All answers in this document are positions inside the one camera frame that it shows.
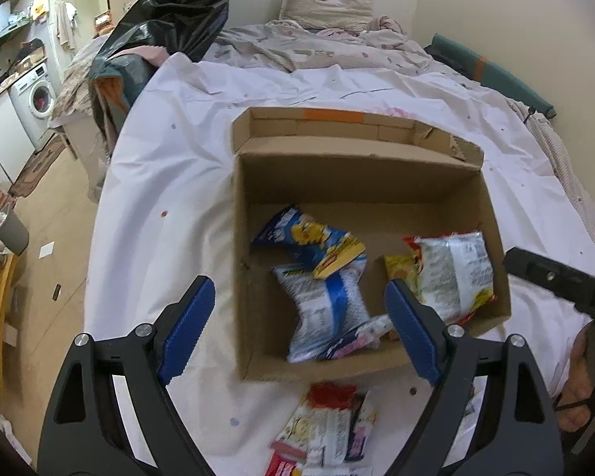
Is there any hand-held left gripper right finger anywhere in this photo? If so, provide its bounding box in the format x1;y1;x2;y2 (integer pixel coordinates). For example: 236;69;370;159
384;278;566;476

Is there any grey bin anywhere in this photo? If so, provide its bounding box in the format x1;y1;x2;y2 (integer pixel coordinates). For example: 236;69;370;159
0;205;31;256

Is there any white hanging towel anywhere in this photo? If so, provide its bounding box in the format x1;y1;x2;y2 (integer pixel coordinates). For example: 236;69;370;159
54;1;77;50

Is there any green rolled mat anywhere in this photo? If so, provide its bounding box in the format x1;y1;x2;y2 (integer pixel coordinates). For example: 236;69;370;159
424;34;555;120

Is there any white blue snack packet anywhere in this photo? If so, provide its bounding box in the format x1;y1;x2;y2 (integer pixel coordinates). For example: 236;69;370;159
273;258;372;363

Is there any white washing machine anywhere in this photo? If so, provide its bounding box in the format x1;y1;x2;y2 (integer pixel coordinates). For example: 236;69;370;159
9;62;60;152

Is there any grey floral duvet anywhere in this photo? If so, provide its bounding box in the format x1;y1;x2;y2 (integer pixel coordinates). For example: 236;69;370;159
205;15;434;73

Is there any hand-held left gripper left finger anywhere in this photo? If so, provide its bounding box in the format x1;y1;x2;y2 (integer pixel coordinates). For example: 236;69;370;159
37;275;216;476

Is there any purple snack packet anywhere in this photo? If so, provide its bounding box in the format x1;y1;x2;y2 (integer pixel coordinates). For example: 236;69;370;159
344;392;378;462

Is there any brown cardboard box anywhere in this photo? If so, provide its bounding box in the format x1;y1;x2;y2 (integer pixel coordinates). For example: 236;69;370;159
230;106;512;382

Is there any white kitchen cabinet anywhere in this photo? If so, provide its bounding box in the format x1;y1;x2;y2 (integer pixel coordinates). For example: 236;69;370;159
0;92;35;184

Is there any brown patterned rug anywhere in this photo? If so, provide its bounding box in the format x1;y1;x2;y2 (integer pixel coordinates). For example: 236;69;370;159
7;134;67;199

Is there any black plastic bag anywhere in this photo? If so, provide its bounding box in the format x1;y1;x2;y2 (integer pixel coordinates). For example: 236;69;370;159
92;0;231;125

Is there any small red dark packet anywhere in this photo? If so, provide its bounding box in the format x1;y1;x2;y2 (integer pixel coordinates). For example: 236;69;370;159
265;451;308;476

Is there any beige floral cloth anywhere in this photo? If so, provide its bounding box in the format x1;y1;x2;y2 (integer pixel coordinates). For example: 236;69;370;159
50;37;110;127

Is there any person's right hand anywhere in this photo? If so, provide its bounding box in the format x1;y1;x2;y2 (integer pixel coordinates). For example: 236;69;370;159
558;330;591;434

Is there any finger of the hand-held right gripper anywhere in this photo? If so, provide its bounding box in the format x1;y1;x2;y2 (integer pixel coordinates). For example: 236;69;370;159
503;247;595;328

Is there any pink white snack packet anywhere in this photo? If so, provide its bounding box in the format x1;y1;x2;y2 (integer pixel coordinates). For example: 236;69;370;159
317;315;395;360

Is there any teal orange cloth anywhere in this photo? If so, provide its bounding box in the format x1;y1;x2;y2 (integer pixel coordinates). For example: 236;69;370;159
93;67;144;130

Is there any blue yellow cartoon snack packet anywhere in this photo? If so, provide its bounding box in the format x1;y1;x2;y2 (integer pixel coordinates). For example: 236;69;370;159
252;204;368;279

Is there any beige striped pillow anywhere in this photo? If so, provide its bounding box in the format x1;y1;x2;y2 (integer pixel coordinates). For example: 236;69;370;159
279;0;378;33

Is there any red white snack packet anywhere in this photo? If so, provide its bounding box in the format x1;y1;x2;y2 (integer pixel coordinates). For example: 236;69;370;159
305;383;363;467

